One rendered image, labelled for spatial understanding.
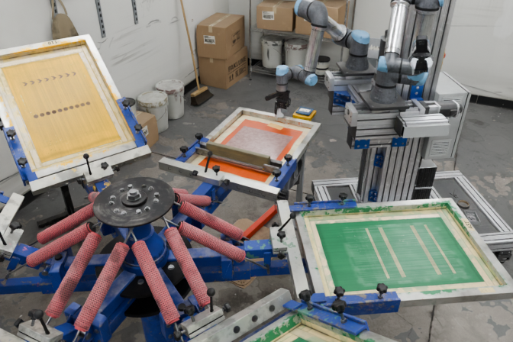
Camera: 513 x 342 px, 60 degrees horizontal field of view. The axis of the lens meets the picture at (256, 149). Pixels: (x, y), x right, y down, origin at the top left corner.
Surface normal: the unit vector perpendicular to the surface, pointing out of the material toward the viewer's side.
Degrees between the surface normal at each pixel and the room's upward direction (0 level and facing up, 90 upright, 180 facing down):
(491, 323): 0
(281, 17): 90
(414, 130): 90
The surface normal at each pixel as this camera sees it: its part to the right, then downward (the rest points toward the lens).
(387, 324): 0.00, -0.85
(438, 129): 0.11, 0.52
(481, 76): -0.42, 0.47
